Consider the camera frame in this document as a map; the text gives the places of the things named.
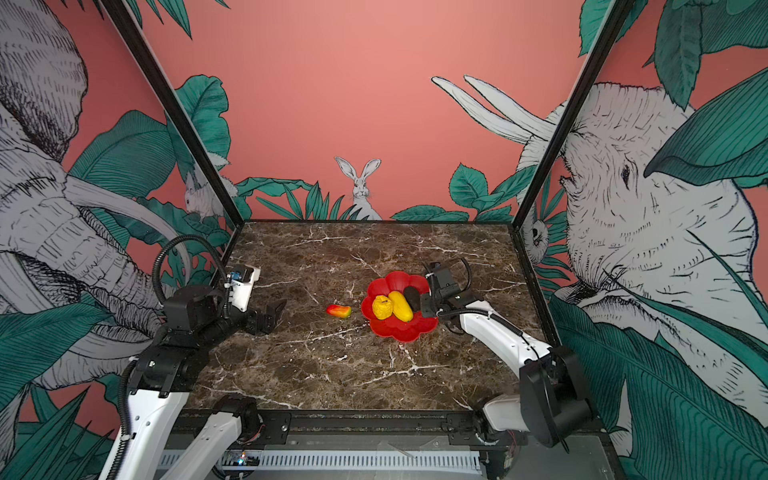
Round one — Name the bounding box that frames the yellow bumpy round fruit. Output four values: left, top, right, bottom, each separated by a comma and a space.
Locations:
372, 295, 394, 320

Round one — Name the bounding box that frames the black front mounting rail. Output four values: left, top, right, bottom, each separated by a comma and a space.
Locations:
161, 410, 607, 448

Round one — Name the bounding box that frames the small circuit board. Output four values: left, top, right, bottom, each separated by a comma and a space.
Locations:
220, 450, 261, 470

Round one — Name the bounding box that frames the red flower-shaped bowl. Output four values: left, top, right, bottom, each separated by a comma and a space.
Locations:
361, 271, 438, 343

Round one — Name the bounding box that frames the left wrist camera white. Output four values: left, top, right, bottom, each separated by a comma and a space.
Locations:
225, 264, 261, 312

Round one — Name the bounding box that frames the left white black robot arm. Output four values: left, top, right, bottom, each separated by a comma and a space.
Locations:
100, 235, 287, 479

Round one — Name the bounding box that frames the red yellow mango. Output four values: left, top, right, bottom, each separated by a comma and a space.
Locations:
326, 304, 352, 319

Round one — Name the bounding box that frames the black frame post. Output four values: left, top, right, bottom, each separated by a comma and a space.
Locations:
512, 0, 635, 231
98, 0, 244, 228

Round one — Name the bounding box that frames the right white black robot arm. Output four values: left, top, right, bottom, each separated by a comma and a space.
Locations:
420, 262, 598, 447

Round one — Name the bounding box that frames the dark brown fruit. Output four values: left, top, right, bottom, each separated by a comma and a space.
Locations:
403, 285, 421, 313

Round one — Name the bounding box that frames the right black frame post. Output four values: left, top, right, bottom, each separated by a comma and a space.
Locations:
512, 0, 635, 231

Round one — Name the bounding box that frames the long yellow fruit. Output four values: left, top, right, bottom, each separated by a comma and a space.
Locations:
388, 291, 414, 323

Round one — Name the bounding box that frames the white vent strip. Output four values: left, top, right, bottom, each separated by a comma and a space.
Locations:
214, 450, 484, 474

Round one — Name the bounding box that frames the left black frame post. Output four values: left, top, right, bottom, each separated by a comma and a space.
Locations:
98, 0, 244, 228

